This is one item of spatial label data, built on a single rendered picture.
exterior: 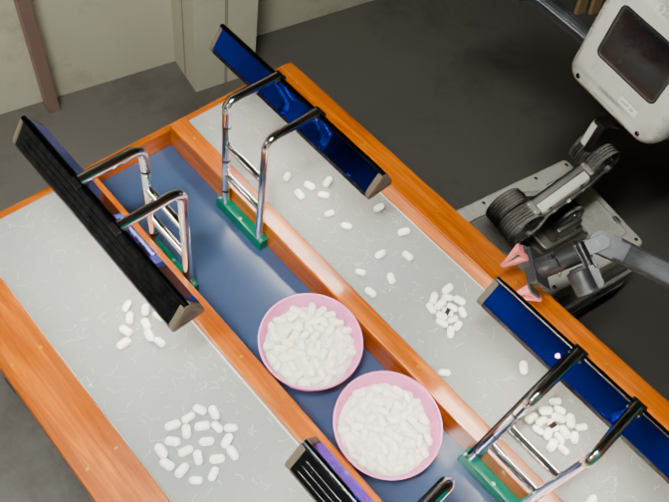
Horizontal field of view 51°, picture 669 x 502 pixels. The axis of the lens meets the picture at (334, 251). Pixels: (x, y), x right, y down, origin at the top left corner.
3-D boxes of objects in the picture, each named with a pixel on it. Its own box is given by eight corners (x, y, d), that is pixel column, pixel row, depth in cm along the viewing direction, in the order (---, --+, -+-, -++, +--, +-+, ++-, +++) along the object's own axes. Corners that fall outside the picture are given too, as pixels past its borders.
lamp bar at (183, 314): (45, 128, 167) (38, 107, 161) (205, 312, 147) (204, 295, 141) (13, 143, 164) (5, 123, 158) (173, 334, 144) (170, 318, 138)
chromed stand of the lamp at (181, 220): (155, 241, 197) (140, 133, 160) (199, 291, 191) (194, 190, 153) (96, 278, 189) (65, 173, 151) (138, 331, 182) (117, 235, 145)
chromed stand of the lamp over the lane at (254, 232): (266, 174, 215) (276, 64, 178) (310, 218, 209) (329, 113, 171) (216, 205, 207) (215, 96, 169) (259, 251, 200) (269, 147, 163)
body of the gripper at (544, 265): (536, 257, 178) (562, 246, 174) (544, 293, 173) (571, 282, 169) (522, 248, 174) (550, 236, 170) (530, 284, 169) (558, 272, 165)
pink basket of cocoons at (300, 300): (311, 292, 195) (315, 275, 187) (377, 362, 187) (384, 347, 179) (235, 348, 183) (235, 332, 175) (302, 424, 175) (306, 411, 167)
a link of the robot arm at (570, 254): (580, 236, 169) (574, 240, 164) (593, 262, 168) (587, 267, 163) (555, 247, 173) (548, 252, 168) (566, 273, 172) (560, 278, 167)
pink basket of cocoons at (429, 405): (355, 368, 185) (361, 353, 177) (448, 415, 181) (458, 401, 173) (309, 456, 171) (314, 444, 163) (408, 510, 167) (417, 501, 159)
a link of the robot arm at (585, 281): (600, 232, 171) (606, 231, 163) (621, 275, 170) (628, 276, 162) (554, 253, 173) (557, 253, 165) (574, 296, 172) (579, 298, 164)
